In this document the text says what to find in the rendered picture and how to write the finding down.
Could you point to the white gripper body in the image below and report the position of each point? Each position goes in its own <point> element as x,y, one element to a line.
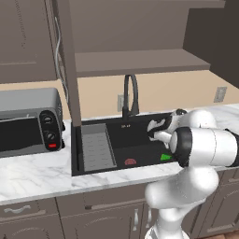
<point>159,135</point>

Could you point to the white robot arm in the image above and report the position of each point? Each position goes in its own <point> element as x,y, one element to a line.
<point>193,149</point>

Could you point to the green sponge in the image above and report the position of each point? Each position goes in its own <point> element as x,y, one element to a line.
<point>165,157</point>

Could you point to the black sink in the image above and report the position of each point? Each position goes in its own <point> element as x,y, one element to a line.
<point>130,140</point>

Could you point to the red dish brush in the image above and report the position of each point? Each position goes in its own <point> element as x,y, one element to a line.
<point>130,161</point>

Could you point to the grey ridged sink tray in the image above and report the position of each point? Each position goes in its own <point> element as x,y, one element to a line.
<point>96,149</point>

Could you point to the brown cabinet shelf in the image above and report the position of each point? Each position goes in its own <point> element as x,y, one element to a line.
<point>140,60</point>

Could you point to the brown base cabinet door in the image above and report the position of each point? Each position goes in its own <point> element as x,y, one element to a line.
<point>99,224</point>
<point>222,208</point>
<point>147,231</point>
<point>28,230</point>

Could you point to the open brown cabinet door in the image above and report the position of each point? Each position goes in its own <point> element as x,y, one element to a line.
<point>214,40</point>
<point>70,62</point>

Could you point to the black tap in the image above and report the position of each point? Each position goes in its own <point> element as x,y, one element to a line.
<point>126,102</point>

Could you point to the brown false drawer front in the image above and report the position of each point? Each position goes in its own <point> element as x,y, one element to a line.
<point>102,199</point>

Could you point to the grey toaster oven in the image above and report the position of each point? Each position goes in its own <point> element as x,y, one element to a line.
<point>28,124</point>

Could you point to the grey wall socket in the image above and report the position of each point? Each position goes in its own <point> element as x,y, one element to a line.
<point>120,102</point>
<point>220,94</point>

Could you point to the closed brown wall cabinet door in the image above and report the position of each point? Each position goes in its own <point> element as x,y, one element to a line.
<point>25,37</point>

